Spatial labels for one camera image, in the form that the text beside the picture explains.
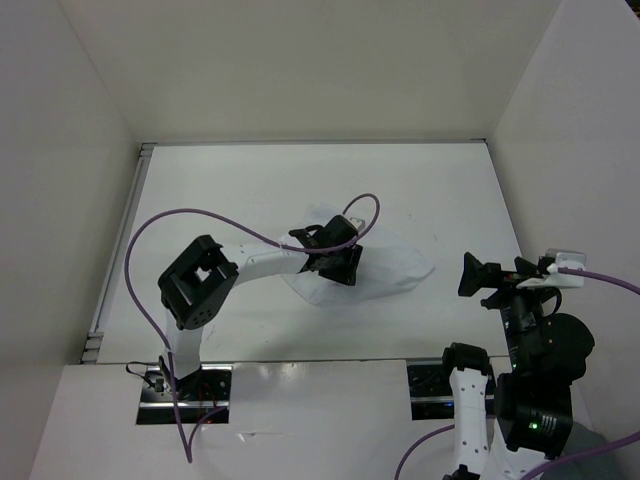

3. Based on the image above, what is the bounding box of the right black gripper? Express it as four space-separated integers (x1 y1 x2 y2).
459 247 561 368

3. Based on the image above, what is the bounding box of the white skirt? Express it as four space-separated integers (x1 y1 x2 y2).
281 223 435 307

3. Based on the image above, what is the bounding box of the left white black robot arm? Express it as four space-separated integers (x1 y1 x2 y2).
158 214 363 400

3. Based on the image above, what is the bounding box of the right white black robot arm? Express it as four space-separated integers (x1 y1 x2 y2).
438 250 595 479

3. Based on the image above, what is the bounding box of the grey cloth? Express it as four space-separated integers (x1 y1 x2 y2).
544 420 621 480

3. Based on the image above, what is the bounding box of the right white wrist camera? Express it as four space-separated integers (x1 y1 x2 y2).
516 249 587 290

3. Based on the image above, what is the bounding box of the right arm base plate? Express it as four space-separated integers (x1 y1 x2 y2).
406 359 454 421

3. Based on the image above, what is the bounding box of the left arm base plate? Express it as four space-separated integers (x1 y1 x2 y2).
125 362 233 426

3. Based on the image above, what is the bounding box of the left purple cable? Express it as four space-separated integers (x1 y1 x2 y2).
123 193 382 464

